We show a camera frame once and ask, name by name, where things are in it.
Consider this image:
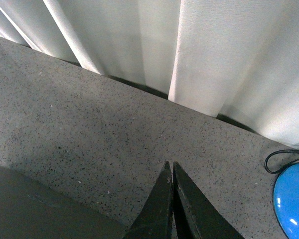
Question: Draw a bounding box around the white pleated curtain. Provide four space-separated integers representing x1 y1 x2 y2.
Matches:
0 0 299 149

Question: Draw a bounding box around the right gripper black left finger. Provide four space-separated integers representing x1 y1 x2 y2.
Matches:
123 161 172 239

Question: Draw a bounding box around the black cable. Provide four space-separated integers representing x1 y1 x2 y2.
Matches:
264 148 299 174

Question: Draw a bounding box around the blue round object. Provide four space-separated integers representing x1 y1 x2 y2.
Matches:
273 164 299 239

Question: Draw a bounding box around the grey laptop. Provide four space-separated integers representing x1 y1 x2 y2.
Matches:
0 166 125 239

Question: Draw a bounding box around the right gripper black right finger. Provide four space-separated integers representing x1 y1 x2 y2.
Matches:
173 162 243 239

